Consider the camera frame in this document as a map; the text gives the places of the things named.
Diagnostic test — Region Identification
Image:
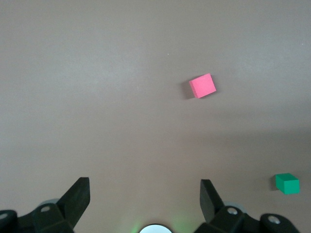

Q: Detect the pink foam cube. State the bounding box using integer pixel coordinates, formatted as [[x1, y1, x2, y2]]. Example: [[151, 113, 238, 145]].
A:
[[189, 73, 217, 100]]

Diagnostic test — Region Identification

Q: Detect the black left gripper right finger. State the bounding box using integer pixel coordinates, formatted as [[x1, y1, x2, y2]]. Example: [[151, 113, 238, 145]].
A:
[[195, 179, 298, 233]]

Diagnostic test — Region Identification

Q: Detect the brown table mat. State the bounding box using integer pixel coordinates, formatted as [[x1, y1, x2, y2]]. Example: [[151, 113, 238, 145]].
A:
[[0, 0, 311, 233]]

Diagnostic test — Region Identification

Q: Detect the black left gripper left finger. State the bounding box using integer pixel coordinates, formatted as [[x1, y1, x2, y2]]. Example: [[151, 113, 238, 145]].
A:
[[0, 177, 91, 233]]

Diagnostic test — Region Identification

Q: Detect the green foam cube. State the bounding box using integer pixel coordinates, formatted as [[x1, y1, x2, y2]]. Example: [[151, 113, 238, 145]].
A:
[[275, 172, 300, 195]]

